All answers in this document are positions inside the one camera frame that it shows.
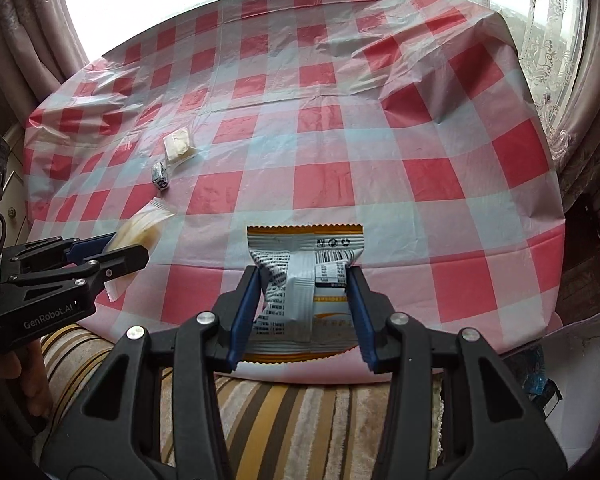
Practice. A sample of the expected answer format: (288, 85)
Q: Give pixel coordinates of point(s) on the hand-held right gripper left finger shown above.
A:
(242, 310)

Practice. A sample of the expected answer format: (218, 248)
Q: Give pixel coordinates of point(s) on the pinkish floral curtain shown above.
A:
(592, 110)

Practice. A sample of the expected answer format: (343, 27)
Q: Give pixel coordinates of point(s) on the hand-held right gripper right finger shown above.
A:
(362, 320)

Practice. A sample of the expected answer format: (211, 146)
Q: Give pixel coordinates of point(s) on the person's left hand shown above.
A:
(32, 385)

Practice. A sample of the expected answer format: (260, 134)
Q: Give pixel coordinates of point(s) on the small cream white packet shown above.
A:
(180, 145)

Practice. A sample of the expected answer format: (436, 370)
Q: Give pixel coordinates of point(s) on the cream dresser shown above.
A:
(15, 185)

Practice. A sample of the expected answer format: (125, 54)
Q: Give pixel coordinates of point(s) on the pinkish brown curtain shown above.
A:
(30, 20)

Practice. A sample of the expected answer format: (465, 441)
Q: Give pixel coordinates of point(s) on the pink plastic object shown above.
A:
(554, 320)

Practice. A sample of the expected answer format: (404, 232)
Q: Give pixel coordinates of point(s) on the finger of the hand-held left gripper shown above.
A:
(120, 262)
(92, 246)

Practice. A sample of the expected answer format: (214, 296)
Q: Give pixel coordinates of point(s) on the orange white snack packet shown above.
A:
(305, 280)

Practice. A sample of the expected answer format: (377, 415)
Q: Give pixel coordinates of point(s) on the round metal drawer knob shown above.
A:
(12, 211)

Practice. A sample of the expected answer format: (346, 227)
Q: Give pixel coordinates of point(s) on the red white checkered tablecloth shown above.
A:
(380, 160)

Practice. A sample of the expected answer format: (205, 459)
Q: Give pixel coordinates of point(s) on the small black white candy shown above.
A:
(161, 177)

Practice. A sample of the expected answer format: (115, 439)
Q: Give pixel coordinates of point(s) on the striped plush blanket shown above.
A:
(290, 425)

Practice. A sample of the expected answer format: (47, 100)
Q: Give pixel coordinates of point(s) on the clear cream cake packet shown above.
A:
(140, 225)

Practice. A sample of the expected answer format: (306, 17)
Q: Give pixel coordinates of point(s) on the large blue puffed snack packet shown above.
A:
(535, 375)

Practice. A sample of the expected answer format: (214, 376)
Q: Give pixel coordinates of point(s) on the white lace curtain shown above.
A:
(545, 20)

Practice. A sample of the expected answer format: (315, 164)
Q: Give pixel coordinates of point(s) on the white box purple sides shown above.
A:
(580, 385)

